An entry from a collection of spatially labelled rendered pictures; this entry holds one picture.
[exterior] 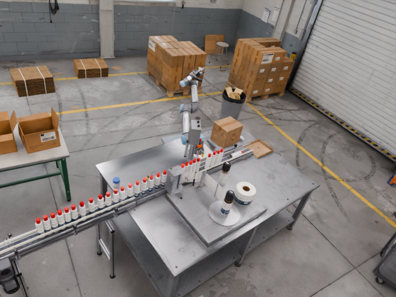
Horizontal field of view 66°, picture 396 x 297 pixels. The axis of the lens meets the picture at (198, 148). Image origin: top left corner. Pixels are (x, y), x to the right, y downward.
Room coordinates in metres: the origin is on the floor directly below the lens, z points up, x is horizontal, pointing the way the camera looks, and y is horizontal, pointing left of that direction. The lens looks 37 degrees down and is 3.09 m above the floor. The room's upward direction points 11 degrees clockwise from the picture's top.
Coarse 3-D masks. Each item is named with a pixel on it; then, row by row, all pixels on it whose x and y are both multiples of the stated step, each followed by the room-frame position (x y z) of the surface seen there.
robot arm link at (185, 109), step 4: (184, 104) 3.21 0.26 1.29; (188, 104) 3.22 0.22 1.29; (180, 108) 3.15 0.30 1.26; (184, 108) 3.16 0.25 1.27; (188, 108) 3.17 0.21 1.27; (180, 112) 3.14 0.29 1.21; (184, 112) 3.12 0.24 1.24; (188, 112) 3.13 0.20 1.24; (184, 116) 3.08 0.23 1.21; (188, 116) 3.09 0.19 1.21; (184, 120) 3.03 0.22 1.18; (188, 120) 3.04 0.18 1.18; (184, 124) 2.99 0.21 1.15; (188, 124) 2.99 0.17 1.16; (184, 128) 2.94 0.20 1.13; (188, 128) 2.94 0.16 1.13; (184, 132) 2.89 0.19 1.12; (188, 132) 2.89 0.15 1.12; (184, 136) 2.83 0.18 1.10; (188, 136) 2.84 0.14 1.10; (184, 140) 2.79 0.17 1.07; (184, 144) 2.80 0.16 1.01
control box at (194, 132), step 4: (192, 120) 2.59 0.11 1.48; (192, 124) 2.52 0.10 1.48; (196, 124) 2.53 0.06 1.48; (200, 124) 2.56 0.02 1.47; (192, 128) 2.45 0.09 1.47; (196, 128) 2.46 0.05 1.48; (200, 128) 2.48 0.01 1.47; (192, 132) 2.44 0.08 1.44; (196, 132) 2.45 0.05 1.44; (200, 132) 2.46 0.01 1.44; (192, 136) 2.45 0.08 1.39; (196, 136) 2.45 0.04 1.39; (192, 140) 2.45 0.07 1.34; (196, 140) 2.45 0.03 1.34; (196, 144) 2.45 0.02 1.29
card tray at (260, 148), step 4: (256, 140) 3.41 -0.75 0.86; (260, 140) 3.43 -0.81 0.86; (252, 144) 3.33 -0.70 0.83; (256, 144) 3.35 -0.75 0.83; (260, 144) 3.37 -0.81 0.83; (264, 144) 3.38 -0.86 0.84; (252, 148) 3.24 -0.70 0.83; (256, 148) 3.25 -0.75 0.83; (260, 148) 3.27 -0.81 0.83; (264, 148) 3.29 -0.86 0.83; (268, 148) 3.31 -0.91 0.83; (272, 148) 3.28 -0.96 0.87; (256, 152) 3.18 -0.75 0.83; (260, 152) 3.19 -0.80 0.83; (264, 152) 3.21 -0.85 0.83; (268, 152) 3.19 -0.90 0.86; (256, 156) 3.09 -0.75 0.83; (260, 156) 3.09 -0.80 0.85
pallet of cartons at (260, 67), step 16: (240, 48) 6.64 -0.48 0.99; (256, 48) 6.36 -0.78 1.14; (272, 48) 6.59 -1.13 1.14; (240, 64) 6.55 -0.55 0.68; (256, 64) 6.19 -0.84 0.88; (272, 64) 6.38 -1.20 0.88; (288, 64) 6.71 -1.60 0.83; (240, 80) 6.45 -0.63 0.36; (256, 80) 6.18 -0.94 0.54; (272, 80) 6.49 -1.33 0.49; (272, 96) 6.69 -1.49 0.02
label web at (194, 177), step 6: (186, 174) 2.28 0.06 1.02; (192, 174) 2.30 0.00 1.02; (198, 174) 2.32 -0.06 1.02; (192, 180) 2.30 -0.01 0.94; (198, 180) 2.32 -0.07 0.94; (204, 180) 2.32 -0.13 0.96; (210, 180) 2.27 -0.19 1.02; (210, 186) 2.26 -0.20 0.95; (216, 186) 2.21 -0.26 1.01; (216, 192) 2.20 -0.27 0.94
